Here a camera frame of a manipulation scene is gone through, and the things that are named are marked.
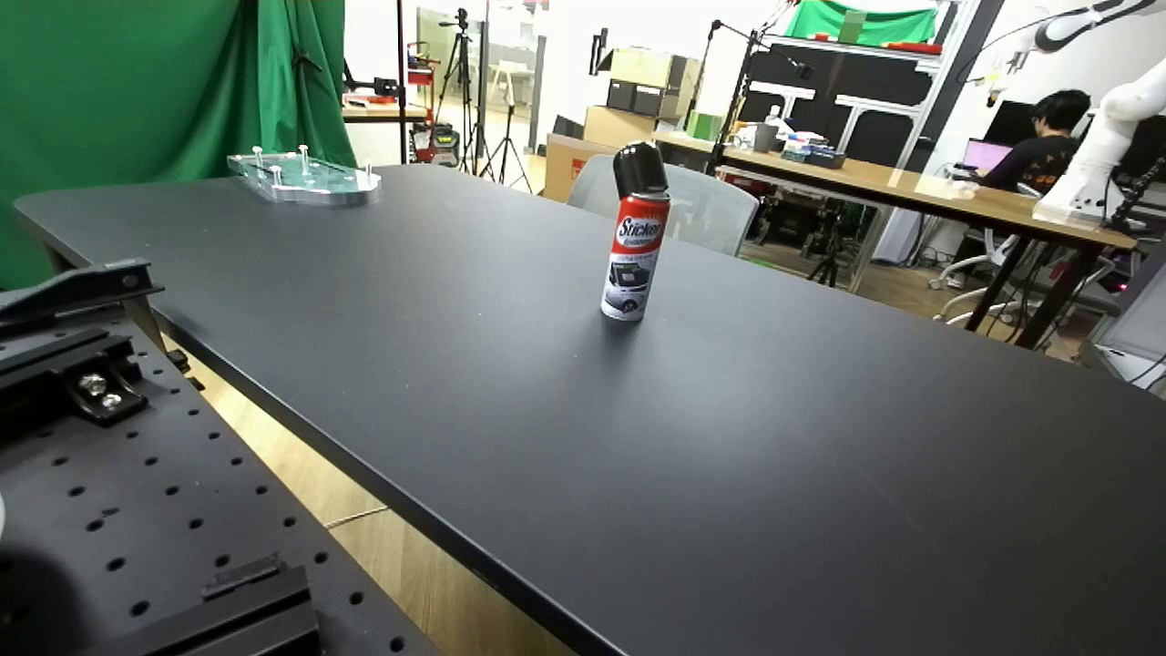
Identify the black plastic can lid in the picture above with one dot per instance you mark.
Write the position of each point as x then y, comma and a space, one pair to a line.
639, 169

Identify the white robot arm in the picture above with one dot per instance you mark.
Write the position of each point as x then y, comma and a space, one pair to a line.
1097, 147

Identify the red white spray can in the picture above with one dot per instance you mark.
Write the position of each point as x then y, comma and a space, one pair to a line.
630, 255

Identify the seated person in black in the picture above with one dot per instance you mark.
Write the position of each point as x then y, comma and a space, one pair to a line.
1037, 147

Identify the grey office chair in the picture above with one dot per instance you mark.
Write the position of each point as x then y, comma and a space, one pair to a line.
713, 209

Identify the brown cardboard box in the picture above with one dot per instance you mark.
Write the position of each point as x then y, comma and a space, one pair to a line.
584, 142

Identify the clear acrylic plate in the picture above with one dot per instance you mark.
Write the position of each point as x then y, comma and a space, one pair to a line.
303, 177

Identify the black storage shelf rack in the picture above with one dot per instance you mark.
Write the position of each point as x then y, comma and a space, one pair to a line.
851, 96

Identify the long wooden desk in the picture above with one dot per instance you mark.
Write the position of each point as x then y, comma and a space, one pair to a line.
923, 186

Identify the green cloth on shelf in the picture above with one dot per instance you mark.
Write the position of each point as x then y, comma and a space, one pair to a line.
858, 22

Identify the laptop with pink screen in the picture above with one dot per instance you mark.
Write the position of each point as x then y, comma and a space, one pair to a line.
984, 159

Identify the black perforated mounting board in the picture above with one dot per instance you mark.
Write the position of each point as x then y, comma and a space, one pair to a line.
158, 521

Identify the green fabric backdrop curtain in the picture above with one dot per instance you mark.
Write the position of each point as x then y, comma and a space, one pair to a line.
147, 85

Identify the black metal clamp bar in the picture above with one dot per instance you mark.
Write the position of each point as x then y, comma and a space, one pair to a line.
74, 292

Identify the black camera tripod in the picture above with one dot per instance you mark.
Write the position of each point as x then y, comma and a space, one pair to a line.
503, 147

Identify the black bracket with silver bolts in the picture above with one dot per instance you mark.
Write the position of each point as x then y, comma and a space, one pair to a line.
84, 388

